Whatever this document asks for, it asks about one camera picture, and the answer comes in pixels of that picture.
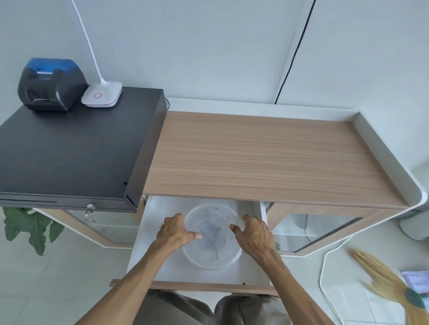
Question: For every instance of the straw broom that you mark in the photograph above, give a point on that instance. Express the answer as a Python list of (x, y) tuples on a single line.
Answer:
[(385, 284)]

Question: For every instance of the person's right thumb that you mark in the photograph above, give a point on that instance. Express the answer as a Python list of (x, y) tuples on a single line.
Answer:
[(235, 228)]

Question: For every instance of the green plant leaves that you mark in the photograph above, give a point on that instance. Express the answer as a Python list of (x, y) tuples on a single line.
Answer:
[(26, 227)]

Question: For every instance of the wooden desk with white rim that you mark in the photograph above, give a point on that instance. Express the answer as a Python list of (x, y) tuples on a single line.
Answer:
[(261, 157)]

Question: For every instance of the white desk drawer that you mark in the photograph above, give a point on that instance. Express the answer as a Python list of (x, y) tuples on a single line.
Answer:
[(161, 264)]

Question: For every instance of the person's left hand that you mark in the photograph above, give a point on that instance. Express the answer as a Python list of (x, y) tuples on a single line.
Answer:
[(172, 234)]

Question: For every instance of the silver keys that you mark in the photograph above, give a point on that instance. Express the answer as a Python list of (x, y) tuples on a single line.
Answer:
[(89, 214)]

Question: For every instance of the person's left forearm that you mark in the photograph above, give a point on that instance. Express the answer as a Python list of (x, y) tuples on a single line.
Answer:
[(130, 284)]

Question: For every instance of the white paper sheet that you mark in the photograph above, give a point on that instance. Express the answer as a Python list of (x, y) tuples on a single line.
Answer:
[(417, 281)]

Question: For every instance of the black cash drawer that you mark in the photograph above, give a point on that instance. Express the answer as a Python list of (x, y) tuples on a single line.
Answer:
[(73, 147)]

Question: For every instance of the person's grey trousers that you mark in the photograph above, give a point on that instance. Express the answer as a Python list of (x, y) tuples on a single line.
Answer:
[(187, 311)]

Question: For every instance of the person's left thumb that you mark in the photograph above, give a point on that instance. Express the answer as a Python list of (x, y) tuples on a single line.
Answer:
[(193, 236)]

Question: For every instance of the black printer with blue lid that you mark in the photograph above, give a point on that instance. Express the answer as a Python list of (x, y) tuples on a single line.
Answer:
[(47, 87)]

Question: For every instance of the white desk lamp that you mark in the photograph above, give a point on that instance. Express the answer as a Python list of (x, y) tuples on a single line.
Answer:
[(100, 95)]

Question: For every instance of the person's right forearm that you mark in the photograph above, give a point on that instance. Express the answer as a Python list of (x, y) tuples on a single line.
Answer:
[(291, 291)]

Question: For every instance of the clear round plastic container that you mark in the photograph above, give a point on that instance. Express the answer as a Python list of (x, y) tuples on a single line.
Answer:
[(214, 257)]

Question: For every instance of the person's right hand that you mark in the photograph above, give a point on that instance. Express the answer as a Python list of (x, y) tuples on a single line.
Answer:
[(256, 239)]

